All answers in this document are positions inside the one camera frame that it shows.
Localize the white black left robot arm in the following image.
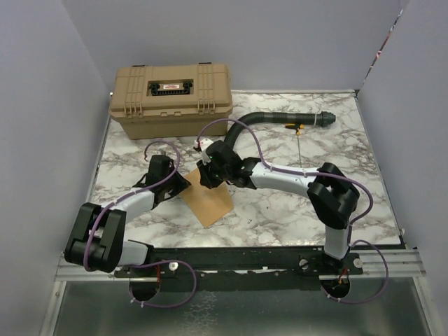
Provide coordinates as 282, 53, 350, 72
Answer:
64, 155, 191, 277

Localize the tan plastic tool case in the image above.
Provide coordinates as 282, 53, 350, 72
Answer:
108, 62, 233, 140

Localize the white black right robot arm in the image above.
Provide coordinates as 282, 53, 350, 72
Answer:
196, 139, 360, 274

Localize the black corrugated hose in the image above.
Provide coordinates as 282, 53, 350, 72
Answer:
223, 110, 337, 151

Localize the yellow handled long screwdriver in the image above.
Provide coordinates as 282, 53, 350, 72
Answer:
285, 123, 305, 167

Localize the brown paper envelope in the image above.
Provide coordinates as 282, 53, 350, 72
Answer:
181, 169, 234, 228

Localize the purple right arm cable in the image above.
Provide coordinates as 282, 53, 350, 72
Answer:
197, 118, 389, 306

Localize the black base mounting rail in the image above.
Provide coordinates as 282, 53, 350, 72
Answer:
115, 244, 365, 292

